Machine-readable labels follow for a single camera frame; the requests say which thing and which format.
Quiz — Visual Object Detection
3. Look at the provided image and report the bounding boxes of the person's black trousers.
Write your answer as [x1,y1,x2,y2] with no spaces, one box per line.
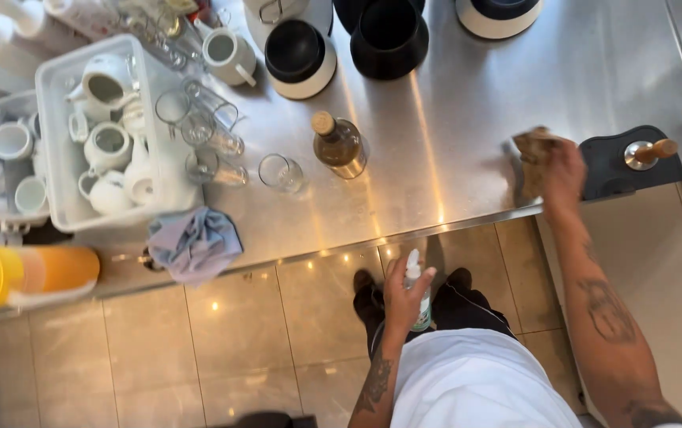
[367,283,518,361]

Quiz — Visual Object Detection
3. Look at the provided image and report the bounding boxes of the wooden-handled steel coffee tamper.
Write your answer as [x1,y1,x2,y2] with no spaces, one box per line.
[623,138,680,172]

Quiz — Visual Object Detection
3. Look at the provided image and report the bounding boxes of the white ceramic cup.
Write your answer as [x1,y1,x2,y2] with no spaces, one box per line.
[0,120,35,162]
[14,176,50,215]

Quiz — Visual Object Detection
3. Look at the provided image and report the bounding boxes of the person's white apron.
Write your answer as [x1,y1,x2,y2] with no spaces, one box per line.
[389,328,584,428]

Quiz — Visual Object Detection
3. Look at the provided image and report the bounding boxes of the white spray bottle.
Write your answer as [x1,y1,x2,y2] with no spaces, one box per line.
[403,248,435,332]

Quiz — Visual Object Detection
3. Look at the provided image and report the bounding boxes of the black rubber tamping mat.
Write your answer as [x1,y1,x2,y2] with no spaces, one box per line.
[578,125,682,202]

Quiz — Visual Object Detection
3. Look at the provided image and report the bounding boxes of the person's black left shoe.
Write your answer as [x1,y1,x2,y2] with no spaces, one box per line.
[352,268,386,327]

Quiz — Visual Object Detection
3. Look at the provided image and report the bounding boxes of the white bowl with metal clip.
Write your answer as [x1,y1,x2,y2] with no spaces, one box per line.
[242,0,335,36]

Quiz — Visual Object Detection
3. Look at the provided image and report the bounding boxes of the brown wiping cloth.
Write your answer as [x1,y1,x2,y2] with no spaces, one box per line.
[511,126,562,201]

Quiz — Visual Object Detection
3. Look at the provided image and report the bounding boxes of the black-and-white bowl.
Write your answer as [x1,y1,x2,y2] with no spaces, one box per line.
[454,0,544,41]
[264,18,338,101]

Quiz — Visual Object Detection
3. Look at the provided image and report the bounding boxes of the large white ceramic teapot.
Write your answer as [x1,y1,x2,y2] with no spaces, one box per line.
[65,54,141,123]

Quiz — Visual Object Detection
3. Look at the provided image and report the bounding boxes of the person's left hand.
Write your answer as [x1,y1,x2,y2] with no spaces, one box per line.
[383,257,437,340]

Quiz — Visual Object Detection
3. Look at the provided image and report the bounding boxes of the person's right hand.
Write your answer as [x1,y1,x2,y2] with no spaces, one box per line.
[540,138,587,209]

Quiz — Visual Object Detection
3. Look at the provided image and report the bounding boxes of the white ceramic jug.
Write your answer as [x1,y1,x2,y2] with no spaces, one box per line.
[193,18,258,88]

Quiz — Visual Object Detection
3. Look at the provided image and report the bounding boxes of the black bowl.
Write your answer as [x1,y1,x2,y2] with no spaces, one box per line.
[349,0,430,82]

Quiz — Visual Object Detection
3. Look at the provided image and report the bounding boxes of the corked glass wine bottle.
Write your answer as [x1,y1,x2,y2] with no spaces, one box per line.
[310,111,369,180]

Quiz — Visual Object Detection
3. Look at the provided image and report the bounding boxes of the dark black object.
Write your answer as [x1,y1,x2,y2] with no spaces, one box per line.
[209,411,318,428]

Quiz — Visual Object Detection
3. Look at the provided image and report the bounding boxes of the large white plastic bin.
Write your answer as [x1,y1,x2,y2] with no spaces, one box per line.
[34,34,205,233]

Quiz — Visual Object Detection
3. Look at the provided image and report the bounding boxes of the crumpled blue-grey cloth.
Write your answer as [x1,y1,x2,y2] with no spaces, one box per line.
[147,206,244,287]

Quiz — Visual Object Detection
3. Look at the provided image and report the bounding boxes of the short clear glass tumbler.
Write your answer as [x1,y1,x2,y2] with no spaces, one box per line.
[258,153,305,195]

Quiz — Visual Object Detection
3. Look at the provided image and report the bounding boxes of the yellow-capped orange squeeze bottle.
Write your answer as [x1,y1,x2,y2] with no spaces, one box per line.
[0,244,102,315]

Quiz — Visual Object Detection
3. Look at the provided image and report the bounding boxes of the person's black shoe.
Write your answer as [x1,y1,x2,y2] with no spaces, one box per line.
[444,267,474,293]
[352,268,386,327]

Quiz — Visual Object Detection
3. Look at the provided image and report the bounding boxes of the tall clear drinking glass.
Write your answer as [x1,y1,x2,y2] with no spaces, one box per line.
[180,113,246,158]
[183,79,240,129]
[184,149,249,187]

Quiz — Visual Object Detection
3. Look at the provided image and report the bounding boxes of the group of clear glasses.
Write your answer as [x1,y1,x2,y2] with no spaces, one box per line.
[116,5,205,71]

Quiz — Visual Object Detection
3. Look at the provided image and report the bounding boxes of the person's black right shoe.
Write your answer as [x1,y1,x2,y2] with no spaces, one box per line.
[444,267,474,293]

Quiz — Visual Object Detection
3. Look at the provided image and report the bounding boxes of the clear glass mug with handle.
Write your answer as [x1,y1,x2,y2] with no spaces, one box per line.
[155,89,193,141]

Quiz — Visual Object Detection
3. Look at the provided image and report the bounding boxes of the group of white bottles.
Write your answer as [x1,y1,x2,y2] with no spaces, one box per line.
[0,0,104,93]

